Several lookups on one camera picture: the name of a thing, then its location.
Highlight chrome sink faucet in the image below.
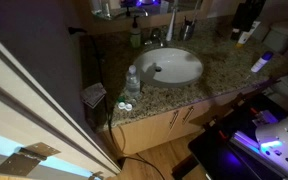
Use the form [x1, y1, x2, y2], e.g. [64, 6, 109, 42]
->
[143, 27, 167, 48]

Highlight metal door hinge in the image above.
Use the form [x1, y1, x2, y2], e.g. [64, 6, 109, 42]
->
[0, 142, 61, 177]
[88, 170, 106, 180]

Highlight metal cabinet door handle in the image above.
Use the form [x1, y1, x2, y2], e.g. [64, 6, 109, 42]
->
[168, 109, 181, 131]
[182, 105, 195, 125]

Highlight white bottle purple cap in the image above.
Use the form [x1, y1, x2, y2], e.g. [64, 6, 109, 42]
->
[250, 50, 275, 74]

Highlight dark bin with patterned top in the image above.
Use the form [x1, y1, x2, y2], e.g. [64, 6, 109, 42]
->
[80, 82, 109, 132]

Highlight white contact lens case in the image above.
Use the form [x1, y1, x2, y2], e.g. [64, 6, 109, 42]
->
[116, 96, 134, 112]

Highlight stainless steel toothbrush cup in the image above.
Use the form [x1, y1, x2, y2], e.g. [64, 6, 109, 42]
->
[178, 22, 196, 42]

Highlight black robot cart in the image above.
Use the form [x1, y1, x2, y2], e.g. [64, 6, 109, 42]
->
[171, 89, 288, 180]

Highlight dark brown bottle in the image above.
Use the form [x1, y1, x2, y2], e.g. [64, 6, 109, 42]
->
[230, 26, 243, 42]

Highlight white tube yellow cap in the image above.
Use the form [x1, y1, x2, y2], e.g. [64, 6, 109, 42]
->
[235, 20, 262, 49]

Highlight white toilet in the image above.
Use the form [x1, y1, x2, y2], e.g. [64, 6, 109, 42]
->
[263, 18, 288, 113]

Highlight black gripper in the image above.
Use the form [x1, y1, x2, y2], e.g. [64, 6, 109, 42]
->
[232, 0, 267, 33]

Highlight black power cable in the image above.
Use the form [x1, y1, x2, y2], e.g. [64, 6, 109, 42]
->
[67, 26, 167, 180]

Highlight white panel door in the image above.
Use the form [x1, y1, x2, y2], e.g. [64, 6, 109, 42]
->
[0, 25, 122, 180]

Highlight white squeeze tube blue print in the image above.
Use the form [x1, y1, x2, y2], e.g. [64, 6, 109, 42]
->
[165, 7, 179, 42]

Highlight clear plastic water bottle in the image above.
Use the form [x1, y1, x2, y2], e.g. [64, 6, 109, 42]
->
[124, 64, 142, 100]

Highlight white oval sink basin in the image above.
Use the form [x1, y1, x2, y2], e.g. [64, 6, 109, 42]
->
[132, 47, 205, 89]

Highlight green soap pump dispenser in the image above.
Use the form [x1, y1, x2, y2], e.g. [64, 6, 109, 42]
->
[129, 14, 143, 50]

